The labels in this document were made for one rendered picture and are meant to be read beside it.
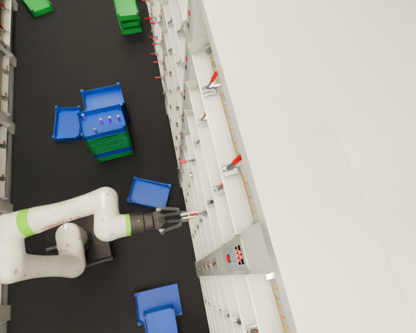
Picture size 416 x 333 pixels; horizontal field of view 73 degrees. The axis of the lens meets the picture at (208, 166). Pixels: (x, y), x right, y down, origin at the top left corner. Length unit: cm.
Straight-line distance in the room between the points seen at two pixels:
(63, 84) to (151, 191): 131
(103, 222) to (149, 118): 157
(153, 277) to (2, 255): 113
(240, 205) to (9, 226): 99
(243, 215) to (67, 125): 217
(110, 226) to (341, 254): 87
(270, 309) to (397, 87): 60
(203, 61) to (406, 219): 71
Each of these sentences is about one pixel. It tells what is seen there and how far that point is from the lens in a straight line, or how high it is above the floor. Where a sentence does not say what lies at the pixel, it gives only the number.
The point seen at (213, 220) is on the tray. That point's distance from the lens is 114.
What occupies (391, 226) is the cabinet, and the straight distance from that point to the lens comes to 63.
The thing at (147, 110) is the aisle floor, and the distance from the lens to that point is 267.
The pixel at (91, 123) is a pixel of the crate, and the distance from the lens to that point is 219.
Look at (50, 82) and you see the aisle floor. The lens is 302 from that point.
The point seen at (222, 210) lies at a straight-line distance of 95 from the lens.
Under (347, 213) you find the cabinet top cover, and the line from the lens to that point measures 59.
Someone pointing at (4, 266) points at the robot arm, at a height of 100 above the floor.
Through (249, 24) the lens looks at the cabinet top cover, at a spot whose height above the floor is 175.
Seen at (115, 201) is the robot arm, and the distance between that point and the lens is 125.
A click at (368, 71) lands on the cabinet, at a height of 175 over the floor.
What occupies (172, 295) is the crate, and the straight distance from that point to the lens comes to 224.
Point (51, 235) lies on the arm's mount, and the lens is 205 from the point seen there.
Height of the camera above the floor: 224
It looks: 67 degrees down
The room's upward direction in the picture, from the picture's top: 17 degrees clockwise
